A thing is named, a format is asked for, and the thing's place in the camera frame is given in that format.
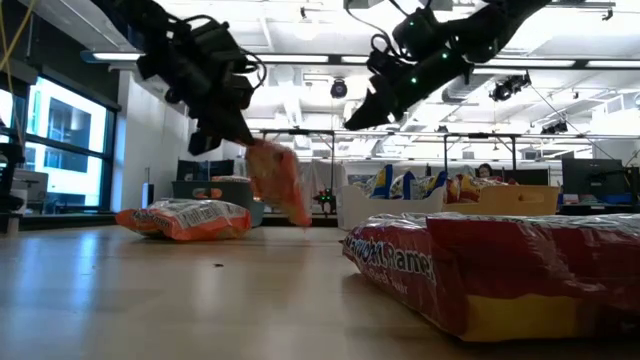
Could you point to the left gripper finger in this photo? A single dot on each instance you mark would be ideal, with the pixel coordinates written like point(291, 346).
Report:
point(235, 132)
point(205, 142)

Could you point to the blue Maruchan ramen pack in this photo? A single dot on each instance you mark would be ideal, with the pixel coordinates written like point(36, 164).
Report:
point(432, 185)
point(382, 182)
point(407, 186)

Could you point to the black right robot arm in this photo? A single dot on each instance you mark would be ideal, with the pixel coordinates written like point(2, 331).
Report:
point(480, 30)

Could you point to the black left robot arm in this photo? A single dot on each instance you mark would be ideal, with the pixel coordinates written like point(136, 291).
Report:
point(135, 15)

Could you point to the black computer monitor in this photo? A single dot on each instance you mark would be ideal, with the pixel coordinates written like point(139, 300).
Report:
point(200, 170)
point(592, 175)

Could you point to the black ceiling spotlight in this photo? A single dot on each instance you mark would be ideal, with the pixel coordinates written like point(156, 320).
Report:
point(339, 89)
point(502, 91)
point(555, 128)

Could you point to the teal plastic bin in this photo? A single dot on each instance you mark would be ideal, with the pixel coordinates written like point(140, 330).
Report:
point(235, 190)

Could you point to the black device with LEDs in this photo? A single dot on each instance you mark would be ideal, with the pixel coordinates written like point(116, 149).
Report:
point(325, 200)

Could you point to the white plastic bin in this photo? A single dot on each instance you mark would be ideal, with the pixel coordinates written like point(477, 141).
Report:
point(390, 210)

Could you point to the ceiling light strip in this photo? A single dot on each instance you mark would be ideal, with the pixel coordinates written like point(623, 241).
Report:
point(115, 56)
point(525, 63)

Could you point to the person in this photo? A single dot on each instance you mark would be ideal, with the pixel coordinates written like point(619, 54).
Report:
point(485, 170)

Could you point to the large window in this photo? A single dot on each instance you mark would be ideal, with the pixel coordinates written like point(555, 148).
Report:
point(65, 125)

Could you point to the small white cabinet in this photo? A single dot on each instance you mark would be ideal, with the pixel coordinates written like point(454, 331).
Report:
point(30, 182)

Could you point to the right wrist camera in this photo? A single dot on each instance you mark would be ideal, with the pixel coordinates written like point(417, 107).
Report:
point(380, 62)

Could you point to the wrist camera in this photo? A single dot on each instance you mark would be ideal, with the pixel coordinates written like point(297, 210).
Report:
point(380, 62)
point(220, 42)

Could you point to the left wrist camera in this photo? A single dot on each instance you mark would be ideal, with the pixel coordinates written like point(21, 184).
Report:
point(220, 42)

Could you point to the black metal rack frame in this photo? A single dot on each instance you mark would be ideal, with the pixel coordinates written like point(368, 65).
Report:
point(300, 132)
point(480, 135)

